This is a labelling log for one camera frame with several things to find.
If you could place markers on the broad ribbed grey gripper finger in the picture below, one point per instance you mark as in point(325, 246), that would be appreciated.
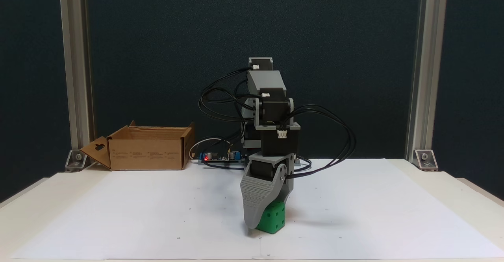
point(258, 199)

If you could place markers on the narrow smooth grey gripper finger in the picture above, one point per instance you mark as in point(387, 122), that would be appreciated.
point(289, 189)

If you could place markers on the green dice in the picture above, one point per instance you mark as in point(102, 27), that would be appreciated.
point(275, 218)

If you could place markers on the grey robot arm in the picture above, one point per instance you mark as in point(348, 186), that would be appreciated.
point(267, 81)

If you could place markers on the blue board with capacitors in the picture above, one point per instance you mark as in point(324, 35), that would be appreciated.
point(233, 155)

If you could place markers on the grey mounting plate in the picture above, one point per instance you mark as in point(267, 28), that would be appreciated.
point(220, 162)

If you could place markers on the blue board with red light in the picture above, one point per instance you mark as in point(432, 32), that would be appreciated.
point(204, 158)

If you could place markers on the brown cardboard box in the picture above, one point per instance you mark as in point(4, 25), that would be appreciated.
point(149, 152)

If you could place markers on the aluminium corner bracket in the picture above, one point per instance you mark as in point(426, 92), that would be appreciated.
point(78, 160)
point(426, 160)

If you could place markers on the aluminium profile post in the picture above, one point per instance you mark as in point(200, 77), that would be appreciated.
point(75, 57)
point(427, 57)

